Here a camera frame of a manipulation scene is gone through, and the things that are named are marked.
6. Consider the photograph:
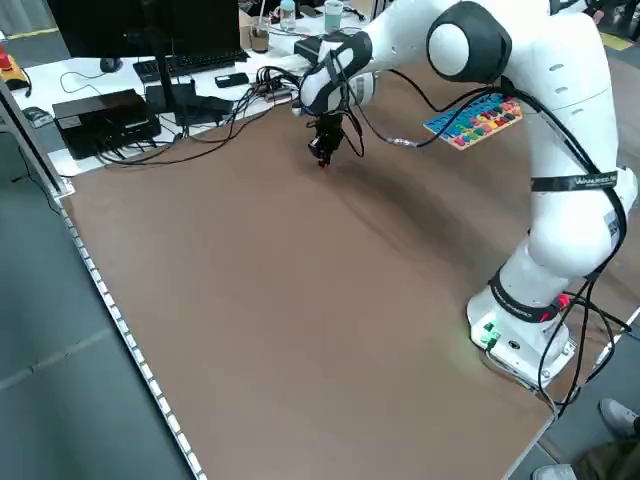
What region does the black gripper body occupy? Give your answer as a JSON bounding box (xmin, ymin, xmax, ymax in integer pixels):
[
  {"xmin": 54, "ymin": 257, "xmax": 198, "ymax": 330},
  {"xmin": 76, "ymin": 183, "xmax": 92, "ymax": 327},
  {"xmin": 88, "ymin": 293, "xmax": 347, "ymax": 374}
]
[{"xmin": 313, "ymin": 113, "xmax": 347, "ymax": 154}]

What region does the colourful toy puzzle board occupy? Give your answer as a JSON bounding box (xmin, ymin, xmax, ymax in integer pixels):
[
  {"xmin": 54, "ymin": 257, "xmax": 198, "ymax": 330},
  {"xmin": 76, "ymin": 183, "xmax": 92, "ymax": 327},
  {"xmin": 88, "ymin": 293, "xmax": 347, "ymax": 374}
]
[{"xmin": 423, "ymin": 93, "xmax": 524, "ymax": 152}]

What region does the small black box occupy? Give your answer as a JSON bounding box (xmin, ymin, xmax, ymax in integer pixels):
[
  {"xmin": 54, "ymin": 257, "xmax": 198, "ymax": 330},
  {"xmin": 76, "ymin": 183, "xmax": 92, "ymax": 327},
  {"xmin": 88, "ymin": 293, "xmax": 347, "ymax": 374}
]
[{"xmin": 293, "ymin": 34, "xmax": 329, "ymax": 64}]

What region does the brown drinking glass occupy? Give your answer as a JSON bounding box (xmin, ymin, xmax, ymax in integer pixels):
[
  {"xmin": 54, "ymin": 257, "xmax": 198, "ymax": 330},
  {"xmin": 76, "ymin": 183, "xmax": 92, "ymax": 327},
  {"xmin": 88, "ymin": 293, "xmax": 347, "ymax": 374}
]
[{"xmin": 248, "ymin": 16, "xmax": 272, "ymax": 54}]

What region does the black keyboard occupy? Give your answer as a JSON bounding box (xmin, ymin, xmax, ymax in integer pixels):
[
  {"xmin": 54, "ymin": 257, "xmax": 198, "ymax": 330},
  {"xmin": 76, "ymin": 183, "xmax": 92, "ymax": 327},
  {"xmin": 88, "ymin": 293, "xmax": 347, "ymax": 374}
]
[{"xmin": 132, "ymin": 49, "xmax": 251, "ymax": 84}]

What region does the black monitor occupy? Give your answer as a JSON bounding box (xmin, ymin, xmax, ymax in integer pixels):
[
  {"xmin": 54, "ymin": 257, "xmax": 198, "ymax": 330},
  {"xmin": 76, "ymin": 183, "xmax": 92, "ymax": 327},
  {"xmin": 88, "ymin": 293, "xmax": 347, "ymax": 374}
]
[{"xmin": 47, "ymin": 0, "xmax": 244, "ymax": 126}]

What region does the large black box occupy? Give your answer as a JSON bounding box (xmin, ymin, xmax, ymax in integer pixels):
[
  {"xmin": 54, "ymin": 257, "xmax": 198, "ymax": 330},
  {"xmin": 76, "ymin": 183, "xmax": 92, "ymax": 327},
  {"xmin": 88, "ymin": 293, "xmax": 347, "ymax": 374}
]
[{"xmin": 51, "ymin": 88, "xmax": 162, "ymax": 161}]

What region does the white table edge strip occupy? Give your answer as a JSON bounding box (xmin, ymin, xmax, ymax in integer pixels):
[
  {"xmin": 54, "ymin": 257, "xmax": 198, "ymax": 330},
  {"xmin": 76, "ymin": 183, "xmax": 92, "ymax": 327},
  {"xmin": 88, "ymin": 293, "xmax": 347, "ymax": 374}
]
[{"xmin": 58, "ymin": 197, "xmax": 207, "ymax": 480}]

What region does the small grey device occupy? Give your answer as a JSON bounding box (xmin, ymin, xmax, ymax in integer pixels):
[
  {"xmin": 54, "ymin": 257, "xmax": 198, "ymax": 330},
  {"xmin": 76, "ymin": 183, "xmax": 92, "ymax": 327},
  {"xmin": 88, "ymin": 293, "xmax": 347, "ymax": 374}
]
[{"xmin": 23, "ymin": 106, "xmax": 53, "ymax": 127}]

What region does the red emergency stop button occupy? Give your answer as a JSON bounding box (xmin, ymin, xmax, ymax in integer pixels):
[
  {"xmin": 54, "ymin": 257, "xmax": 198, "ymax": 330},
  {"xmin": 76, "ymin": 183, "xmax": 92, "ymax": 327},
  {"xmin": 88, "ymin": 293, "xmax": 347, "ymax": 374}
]
[{"xmin": 0, "ymin": 46, "xmax": 27, "ymax": 84}]

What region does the person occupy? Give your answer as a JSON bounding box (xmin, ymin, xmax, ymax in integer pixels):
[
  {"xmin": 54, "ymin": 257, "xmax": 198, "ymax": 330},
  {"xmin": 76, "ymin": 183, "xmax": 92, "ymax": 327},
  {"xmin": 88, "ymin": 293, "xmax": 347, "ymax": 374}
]
[{"xmin": 531, "ymin": 397, "xmax": 640, "ymax": 480}]

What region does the cable hub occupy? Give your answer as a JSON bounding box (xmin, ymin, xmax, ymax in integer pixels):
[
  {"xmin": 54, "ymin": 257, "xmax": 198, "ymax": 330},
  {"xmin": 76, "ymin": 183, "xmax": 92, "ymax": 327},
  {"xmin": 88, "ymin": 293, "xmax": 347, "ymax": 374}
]
[{"xmin": 255, "ymin": 67, "xmax": 296, "ymax": 104}]

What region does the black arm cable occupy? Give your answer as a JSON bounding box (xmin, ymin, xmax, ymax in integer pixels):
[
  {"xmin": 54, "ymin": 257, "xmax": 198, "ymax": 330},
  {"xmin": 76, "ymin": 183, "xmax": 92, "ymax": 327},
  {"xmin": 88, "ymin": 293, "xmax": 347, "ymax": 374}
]
[{"xmin": 344, "ymin": 69, "xmax": 640, "ymax": 419}]

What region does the aluminium corner post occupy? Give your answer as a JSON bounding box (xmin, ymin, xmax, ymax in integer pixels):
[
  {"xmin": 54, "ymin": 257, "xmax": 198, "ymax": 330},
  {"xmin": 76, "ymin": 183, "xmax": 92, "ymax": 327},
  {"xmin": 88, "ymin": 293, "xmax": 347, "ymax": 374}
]
[{"xmin": 0, "ymin": 74, "xmax": 77, "ymax": 199}]

